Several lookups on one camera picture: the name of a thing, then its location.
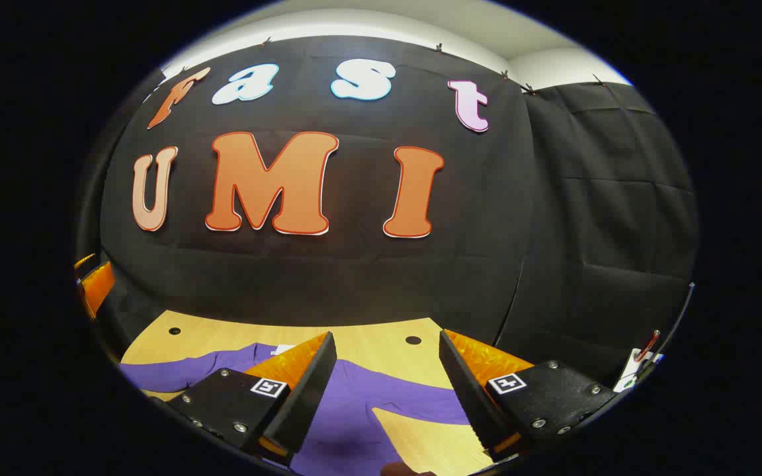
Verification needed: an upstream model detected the purple garment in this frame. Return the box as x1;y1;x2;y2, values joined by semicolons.
120;342;481;476

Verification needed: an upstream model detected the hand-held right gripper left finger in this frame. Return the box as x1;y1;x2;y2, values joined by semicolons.
149;331;339;467

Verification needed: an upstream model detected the black backdrop cloth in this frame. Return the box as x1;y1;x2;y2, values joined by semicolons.
73;34;700;391

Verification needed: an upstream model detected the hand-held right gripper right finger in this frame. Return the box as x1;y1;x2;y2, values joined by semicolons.
439;329;620;463

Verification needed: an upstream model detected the thin red stick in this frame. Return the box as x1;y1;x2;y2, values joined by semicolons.
635;329;661;363

